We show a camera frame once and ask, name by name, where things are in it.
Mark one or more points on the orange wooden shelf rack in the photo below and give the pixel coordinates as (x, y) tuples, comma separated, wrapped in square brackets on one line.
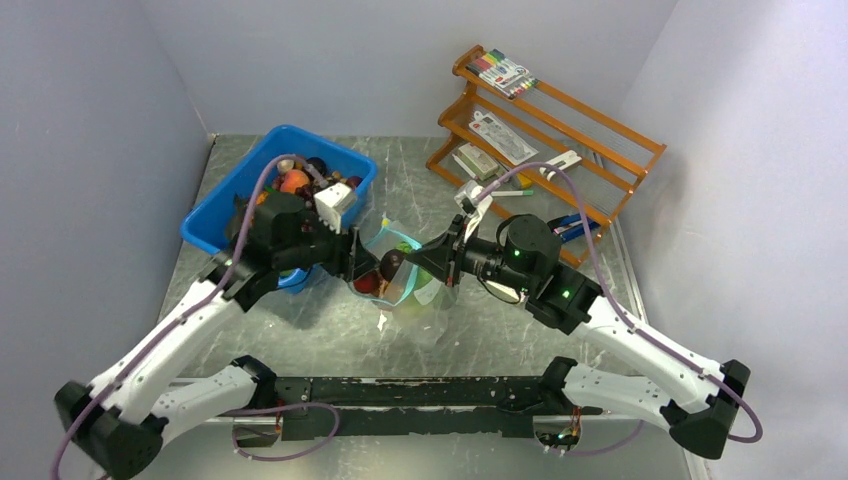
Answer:
[(616, 158)]

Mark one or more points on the blue plastic bin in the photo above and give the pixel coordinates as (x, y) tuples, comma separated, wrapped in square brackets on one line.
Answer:
[(225, 199)]

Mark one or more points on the green capped white marker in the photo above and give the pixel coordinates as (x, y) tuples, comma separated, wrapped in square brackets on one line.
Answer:
[(518, 193)]

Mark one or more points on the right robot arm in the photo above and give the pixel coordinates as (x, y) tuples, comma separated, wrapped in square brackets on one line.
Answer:
[(693, 398)]

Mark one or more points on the green white box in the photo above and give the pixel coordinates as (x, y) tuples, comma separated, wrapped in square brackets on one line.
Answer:
[(475, 161)]

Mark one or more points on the blue stapler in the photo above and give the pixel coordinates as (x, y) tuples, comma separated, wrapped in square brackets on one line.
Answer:
[(568, 227)]

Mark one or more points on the clear zip top bag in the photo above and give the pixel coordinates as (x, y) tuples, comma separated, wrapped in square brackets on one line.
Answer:
[(411, 284)]

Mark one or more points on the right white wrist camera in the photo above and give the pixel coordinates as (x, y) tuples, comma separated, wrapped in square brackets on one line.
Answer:
[(473, 208)]

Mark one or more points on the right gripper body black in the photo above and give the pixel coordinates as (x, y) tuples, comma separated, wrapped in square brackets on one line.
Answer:
[(477, 256)]

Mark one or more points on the red apple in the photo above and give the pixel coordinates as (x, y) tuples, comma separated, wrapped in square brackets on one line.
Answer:
[(368, 284)]

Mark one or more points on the packaged item in blister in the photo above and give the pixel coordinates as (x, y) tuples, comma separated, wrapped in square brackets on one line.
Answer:
[(501, 137)]

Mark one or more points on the dark mangosteen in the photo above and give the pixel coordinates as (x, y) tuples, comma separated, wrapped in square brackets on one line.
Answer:
[(318, 164)]

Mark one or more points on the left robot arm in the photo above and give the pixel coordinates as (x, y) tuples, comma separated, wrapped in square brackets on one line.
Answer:
[(123, 417)]

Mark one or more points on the garlic bulb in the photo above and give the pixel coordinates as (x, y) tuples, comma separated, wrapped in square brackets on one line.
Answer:
[(285, 164)]

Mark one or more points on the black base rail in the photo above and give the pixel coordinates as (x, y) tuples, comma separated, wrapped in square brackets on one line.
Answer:
[(347, 406)]

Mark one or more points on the pack of coloured markers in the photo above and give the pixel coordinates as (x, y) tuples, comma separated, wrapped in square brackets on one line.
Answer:
[(509, 78)]

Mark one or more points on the small purple plum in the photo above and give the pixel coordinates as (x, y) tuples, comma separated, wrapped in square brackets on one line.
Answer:
[(353, 182)]

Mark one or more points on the white stapler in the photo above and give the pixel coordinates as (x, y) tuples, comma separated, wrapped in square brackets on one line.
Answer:
[(563, 162)]

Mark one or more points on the dark plum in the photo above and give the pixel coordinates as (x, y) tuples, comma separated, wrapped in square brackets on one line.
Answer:
[(390, 263)]

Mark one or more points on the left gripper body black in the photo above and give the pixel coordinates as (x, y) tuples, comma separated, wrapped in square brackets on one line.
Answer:
[(325, 248)]

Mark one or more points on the pink peach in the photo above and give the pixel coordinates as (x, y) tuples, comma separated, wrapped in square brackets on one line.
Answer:
[(293, 180)]

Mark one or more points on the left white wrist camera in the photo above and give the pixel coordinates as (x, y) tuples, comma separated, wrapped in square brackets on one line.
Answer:
[(332, 203)]

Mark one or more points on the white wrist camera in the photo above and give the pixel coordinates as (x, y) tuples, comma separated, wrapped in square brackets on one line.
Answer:
[(332, 203), (473, 208)]

